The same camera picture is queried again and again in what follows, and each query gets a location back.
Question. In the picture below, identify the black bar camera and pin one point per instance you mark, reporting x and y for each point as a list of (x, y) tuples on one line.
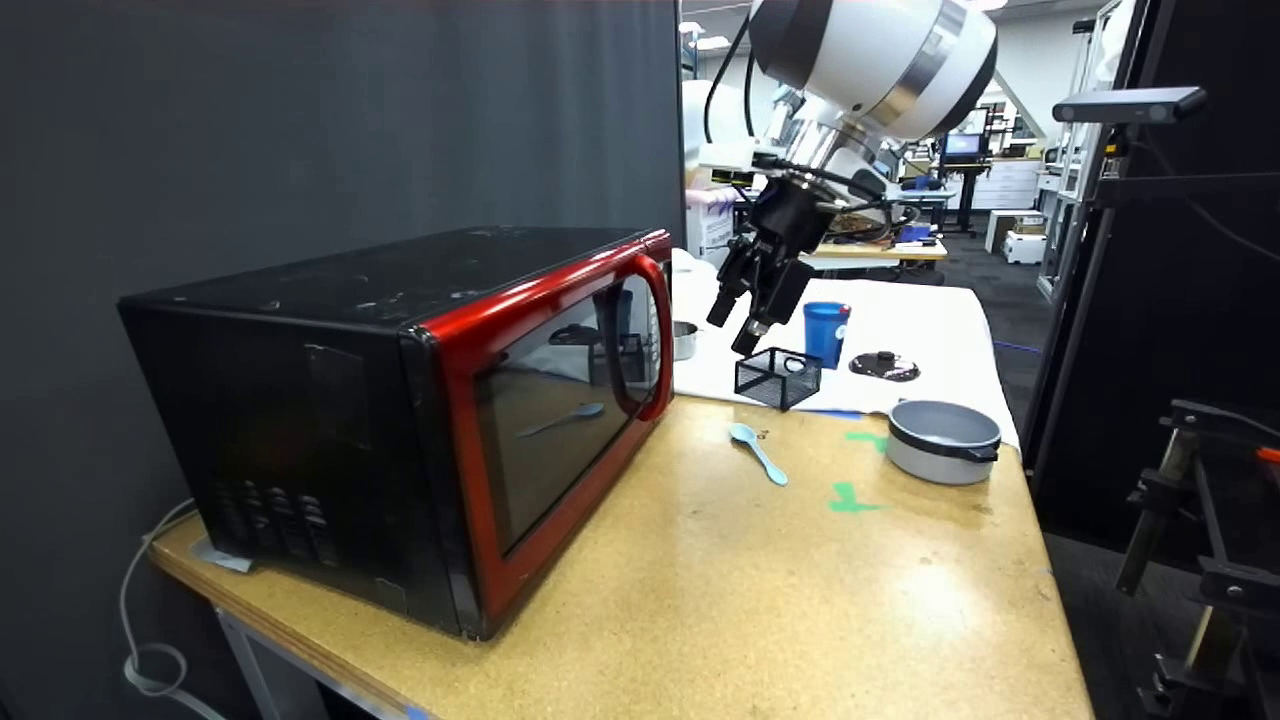
[(1126, 104)]

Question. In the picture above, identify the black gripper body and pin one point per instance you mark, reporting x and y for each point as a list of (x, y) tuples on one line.
[(780, 233)]

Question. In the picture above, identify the white cloth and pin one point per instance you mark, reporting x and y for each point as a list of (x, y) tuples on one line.
[(935, 325)]

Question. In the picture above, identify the red and black microwave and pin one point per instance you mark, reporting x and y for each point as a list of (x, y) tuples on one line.
[(332, 403)]

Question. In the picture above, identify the wooden background table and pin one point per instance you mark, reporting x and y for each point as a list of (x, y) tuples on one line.
[(894, 248)]

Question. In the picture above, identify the black panel stand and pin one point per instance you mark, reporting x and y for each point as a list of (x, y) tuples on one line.
[(1162, 335)]

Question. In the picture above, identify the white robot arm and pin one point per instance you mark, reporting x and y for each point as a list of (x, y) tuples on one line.
[(883, 53)]

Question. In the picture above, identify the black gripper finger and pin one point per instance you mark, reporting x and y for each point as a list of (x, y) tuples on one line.
[(775, 308), (727, 295)]

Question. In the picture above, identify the green cross tape mark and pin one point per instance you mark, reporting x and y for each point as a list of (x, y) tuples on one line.
[(851, 502)]

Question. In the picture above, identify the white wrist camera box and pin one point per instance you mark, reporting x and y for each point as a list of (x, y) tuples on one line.
[(865, 161)]

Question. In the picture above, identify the black backdrop curtain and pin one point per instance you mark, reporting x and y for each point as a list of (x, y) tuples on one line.
[(332, 123)]

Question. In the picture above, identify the blue plastic cup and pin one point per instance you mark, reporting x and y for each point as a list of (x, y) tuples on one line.
[(826, 343)]

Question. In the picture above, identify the black tripod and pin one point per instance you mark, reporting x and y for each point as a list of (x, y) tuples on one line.
[(1200, 586)]

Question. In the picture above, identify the black round lid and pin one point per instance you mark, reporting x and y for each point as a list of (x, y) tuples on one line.
[(885, 365)]

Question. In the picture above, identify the light blue plastic spoon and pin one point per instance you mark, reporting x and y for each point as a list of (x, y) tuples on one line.
[(744, 435)]

